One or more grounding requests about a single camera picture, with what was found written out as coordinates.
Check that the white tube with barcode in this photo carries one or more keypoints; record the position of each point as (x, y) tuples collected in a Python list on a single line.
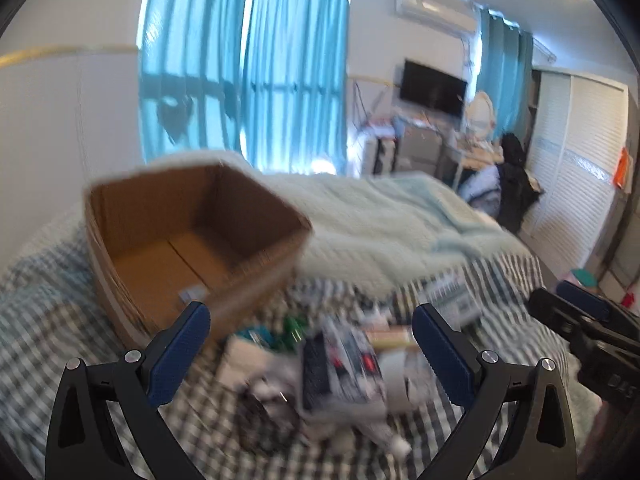
[(386, 438)]

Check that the black wall television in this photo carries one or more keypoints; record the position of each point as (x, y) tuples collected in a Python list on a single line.
[(432, 89)]

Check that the clear plastic bag of items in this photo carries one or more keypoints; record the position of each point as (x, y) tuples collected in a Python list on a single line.
[(339, 380)]

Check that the round vanity mirror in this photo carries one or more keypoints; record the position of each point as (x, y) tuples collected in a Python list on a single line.
[(480, 117)]

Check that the white desk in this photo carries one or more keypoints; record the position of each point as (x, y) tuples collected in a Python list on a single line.
[(476, 160)]

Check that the grey mini fridge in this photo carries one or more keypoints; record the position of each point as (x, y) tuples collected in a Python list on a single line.
[(419, 149)]

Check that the blue window curtain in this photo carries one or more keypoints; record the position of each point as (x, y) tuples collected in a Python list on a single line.
[(265, 79)]

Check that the green snack packet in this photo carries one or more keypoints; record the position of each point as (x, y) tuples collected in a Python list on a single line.
[(293, 332)]

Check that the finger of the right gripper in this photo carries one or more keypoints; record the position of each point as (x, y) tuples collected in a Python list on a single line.
[(593, 305), (565, 314)]

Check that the white folded cloth pad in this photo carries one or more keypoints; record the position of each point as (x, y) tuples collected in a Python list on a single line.
[(243, 361)]

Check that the pale green knit blanket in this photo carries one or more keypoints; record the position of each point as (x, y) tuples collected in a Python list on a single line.
[(375, 233)]

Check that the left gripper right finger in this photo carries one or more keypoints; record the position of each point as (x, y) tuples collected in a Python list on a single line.
[(539, 440)]

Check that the white air conditioner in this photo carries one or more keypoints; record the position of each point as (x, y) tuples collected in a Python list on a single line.
[(456, 22)]

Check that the checkered bed sheet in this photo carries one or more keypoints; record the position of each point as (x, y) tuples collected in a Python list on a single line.
[(51, 313)]

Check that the black clothes pile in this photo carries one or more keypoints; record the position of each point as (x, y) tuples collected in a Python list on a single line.
[(517, 192)]

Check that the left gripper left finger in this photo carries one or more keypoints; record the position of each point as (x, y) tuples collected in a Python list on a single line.
[(83, 442)]

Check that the white louvered wardrobe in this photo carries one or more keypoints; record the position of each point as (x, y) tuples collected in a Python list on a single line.
[(580, 128)]

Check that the blue corner curtain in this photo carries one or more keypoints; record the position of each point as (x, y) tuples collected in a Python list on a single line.
[(505, 71)]

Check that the tan barcode box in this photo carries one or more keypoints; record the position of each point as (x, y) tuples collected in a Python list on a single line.
[(392, 338)]

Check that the brown cardboard box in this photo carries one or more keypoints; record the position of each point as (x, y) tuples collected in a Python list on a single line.
[(162, 238)]

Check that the teal foil packet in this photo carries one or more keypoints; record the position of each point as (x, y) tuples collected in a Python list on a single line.
[(258, 335)]

